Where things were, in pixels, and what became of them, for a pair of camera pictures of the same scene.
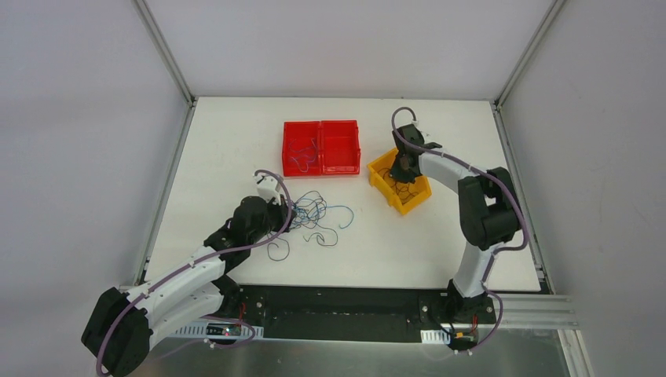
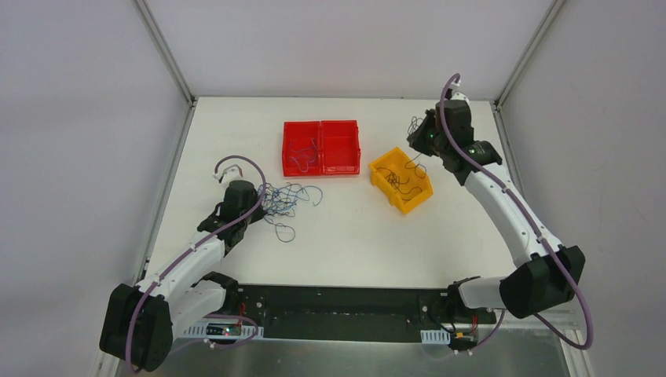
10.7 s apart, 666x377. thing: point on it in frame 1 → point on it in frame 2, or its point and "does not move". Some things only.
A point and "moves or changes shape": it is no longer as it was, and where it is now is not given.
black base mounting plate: (399, 312) does not move
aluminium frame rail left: (170, 59) does not move
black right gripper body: (403, 166) → (423, 137)
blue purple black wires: (309, 210) moves or changes shape
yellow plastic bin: (400, 195) does not move
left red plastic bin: (301, 148) does not move
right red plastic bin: (339, 148) does not move
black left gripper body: (287, 216) → (252, 214)
